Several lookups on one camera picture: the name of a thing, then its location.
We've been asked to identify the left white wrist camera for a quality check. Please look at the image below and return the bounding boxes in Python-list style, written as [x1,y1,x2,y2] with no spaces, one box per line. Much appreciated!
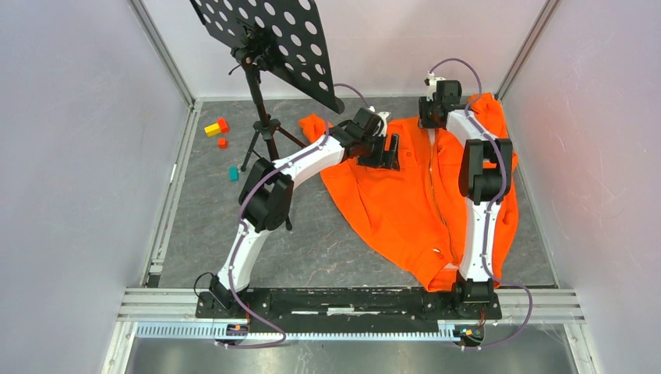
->
[368,106,391,136]

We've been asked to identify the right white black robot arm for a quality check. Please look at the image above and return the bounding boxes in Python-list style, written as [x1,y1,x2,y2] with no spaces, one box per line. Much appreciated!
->
[419,73,513,318]

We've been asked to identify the red block on yellow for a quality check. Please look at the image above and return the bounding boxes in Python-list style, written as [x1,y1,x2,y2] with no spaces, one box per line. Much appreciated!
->
[217,118,229,133]

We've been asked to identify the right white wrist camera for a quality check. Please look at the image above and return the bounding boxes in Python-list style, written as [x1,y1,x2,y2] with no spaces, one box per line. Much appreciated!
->
[424,72,446,101]

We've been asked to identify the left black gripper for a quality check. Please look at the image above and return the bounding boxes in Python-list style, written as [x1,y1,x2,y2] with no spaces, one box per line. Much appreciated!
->
[357,132,400,172]

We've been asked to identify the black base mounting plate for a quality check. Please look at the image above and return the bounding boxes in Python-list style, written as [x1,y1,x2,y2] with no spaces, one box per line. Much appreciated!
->
[196,287,503,333]

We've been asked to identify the orange jacket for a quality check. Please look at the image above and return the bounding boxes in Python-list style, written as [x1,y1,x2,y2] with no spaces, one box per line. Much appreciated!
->
[298,93,520,293]

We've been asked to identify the teal block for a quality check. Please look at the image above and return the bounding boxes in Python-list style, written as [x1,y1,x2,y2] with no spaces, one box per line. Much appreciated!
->
[228,166,239,182]

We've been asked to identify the grey slotted cable duct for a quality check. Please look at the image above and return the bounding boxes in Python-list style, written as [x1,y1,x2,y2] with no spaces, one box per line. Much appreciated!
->
[135,322,459,343]

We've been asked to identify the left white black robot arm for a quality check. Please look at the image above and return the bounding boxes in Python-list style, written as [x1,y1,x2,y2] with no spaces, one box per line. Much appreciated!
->
[210,107,400,318]

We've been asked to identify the black perforated music stand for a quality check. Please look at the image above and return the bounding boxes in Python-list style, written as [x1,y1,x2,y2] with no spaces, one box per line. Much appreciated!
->
[191,1,345,171]

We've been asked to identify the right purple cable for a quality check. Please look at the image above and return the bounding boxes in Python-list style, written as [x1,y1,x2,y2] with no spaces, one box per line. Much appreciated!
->
[427,58,536,352]

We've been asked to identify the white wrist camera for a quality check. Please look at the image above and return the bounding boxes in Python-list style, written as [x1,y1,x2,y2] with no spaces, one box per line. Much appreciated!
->
[368,106,391,136]
[424,72,446,101]

